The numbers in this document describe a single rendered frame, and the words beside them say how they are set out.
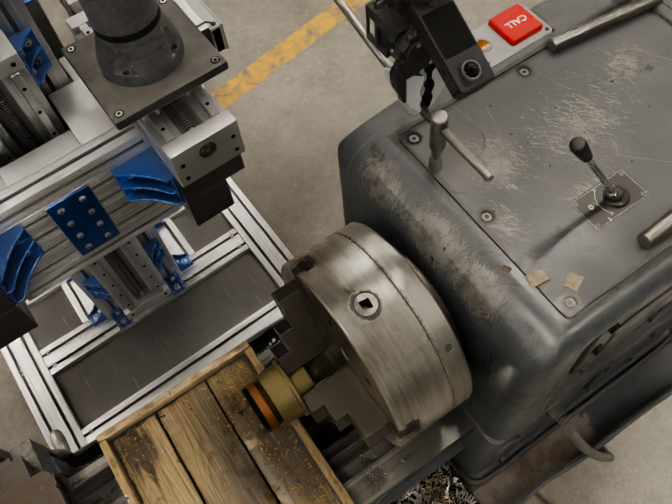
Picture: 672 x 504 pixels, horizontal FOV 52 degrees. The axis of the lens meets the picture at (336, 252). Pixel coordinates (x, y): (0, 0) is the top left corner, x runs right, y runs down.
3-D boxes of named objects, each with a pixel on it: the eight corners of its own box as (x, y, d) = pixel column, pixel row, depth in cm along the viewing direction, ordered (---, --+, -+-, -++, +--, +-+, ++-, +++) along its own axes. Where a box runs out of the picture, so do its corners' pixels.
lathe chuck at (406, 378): (330, 280, 124) (326, 197, 95) (438, 428, 113) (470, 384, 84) (288, 307, 122) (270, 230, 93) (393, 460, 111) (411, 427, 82)
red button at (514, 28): (515, 12, 110) (517, 1, 108) (541, 33, 107) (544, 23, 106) (486, 28, 109) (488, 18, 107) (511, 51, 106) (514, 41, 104)
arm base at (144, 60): (85, 50, 124) (63, 7, 115) (158, 11, 128) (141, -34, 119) (124, 100, 118) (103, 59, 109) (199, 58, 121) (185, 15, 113)
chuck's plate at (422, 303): (346, 270, 125) (347, 184, 96) (454, 415, 114) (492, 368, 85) (330, 280, 124) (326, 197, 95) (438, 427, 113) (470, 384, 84)
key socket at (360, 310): (348, 306, 92) (348, 299, 89) (370, 295, 92) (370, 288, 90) (360, 327, 90) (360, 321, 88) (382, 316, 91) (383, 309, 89)
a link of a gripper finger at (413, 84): (394, 91, 92) (397, 38, 84) (421, 119, 89) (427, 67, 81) (375, 101, 91) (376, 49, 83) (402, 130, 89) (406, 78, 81)
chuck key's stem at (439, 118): (446, 170, 95) (452, 117, 85) (433, 178, 95) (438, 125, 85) (436, 160, 96) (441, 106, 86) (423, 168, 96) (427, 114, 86)
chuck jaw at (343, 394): (364, 351, 99) (414, 413, 92) (368, 366, 103) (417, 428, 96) (300, 394, 97) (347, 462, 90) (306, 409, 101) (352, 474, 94)
